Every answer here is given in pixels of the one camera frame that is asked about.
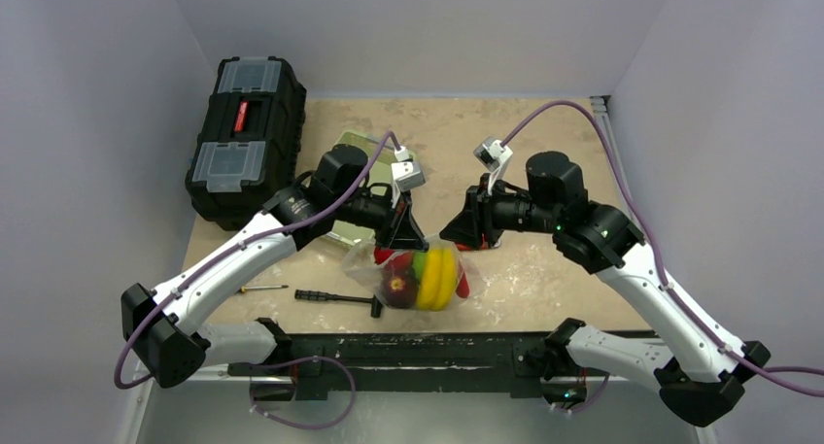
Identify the yellow handled screwdriver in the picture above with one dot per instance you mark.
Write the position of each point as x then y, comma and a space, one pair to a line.
247, 289

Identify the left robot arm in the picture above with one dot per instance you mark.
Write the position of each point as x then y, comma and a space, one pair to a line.
165, 327

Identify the red chili pepper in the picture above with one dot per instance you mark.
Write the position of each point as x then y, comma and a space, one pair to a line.
462, 288

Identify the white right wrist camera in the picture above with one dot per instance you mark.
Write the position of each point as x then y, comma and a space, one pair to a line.
495, 156

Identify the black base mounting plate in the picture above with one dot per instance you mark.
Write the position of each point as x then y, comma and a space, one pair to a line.
518, 364

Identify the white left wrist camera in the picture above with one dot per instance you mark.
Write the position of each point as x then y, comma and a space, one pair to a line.
407, 173

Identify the clear zip top bag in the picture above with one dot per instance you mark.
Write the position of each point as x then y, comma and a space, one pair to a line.
358, 264

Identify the dark red apple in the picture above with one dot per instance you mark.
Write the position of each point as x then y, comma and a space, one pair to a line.
399, 291

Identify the red tomato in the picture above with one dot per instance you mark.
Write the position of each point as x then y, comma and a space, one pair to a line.
393, 261

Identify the yellow banana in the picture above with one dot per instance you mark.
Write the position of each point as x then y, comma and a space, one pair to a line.
438, 279

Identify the black plastic toolbox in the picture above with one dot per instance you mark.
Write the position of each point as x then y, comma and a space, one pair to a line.
249, 141

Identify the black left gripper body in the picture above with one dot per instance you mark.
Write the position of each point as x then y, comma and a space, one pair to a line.
365, 207

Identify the black hammer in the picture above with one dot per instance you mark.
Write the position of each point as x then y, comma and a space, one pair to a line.
375, 305

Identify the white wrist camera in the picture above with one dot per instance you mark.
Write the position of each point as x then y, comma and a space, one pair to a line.
495, 156
407, 173

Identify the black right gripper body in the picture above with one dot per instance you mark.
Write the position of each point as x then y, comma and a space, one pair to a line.
483, 213

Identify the pale green perforated basket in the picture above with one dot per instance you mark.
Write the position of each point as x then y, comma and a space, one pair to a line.
379, 181

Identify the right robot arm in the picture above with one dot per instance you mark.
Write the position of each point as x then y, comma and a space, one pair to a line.
697, 368

